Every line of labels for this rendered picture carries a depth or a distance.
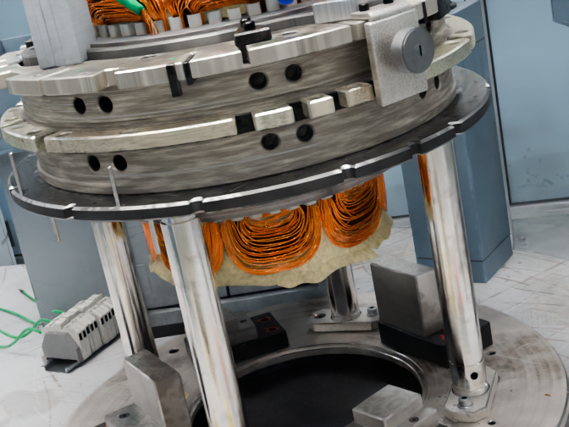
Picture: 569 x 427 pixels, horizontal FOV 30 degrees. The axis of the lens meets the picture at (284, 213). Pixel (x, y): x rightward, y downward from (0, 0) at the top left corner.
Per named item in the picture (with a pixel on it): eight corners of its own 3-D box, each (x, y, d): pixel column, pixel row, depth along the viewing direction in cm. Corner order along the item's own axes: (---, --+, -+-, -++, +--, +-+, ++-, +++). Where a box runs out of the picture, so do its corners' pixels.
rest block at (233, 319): (258, 338, 89) (253, 314, 88) (197, 357, 88) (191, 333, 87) (245, 321, 93) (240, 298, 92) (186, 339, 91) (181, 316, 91)
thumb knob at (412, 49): (393, 78, 58) (386, 33, 57) (426, 66, 59) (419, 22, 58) (407, 79, 57) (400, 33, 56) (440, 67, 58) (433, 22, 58)
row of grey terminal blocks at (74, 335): (74, 374, 98) (63, 332, 96) (35, 370, 100) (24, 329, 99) (137, 325, 106) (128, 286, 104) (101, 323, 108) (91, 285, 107)
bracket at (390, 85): (361, 105, 60) (345, 14, 58) (406, 88, 62) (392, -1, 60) (383, 107, 59) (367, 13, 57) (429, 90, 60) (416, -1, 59)
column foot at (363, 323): (380, 330, 89) (378, 321, 89) (306, 333, 91) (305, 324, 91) (388, 315, 92) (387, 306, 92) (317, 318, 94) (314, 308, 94)
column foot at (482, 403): (443, 423, 73) (441, 412, 73) (459, 376, 79) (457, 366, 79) (486, 424, 72) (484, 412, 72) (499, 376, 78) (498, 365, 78)
